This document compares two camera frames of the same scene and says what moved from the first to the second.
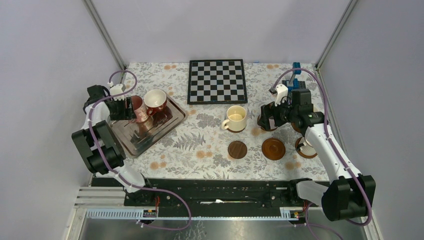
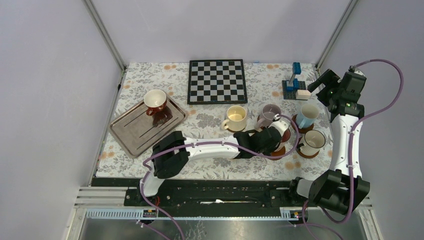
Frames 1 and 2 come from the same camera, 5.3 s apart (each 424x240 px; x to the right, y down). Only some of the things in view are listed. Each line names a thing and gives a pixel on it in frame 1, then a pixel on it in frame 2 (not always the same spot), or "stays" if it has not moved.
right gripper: [268, 110] → [328, 77]
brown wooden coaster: [299, 152] stays
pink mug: [140, 110] → [286, 135]
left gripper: [126, 113] → [268, 151]
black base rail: [209, 194] stays
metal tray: [136, 138] stays
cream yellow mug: [236, 116] stays
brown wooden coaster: [264, 129] stays
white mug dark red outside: [155, 101] stays
